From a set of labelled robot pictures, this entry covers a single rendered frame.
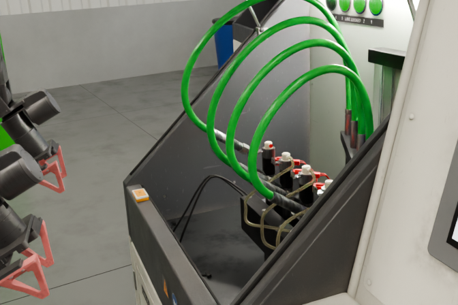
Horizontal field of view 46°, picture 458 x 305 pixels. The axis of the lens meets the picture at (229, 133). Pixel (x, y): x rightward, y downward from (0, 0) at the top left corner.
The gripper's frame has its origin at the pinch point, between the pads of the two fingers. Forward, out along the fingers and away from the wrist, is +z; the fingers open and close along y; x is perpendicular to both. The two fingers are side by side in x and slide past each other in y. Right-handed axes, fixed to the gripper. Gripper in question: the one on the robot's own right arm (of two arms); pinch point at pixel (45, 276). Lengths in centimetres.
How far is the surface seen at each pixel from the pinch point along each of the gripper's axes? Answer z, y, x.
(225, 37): 116, 614, -131
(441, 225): 10, -30, -54
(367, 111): 4, -4, -60
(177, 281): 14.8, 0.5, -16.9
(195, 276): 15.5, 0.1, -20.1
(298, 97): 19, 54, -63
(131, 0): 19, 689, -53
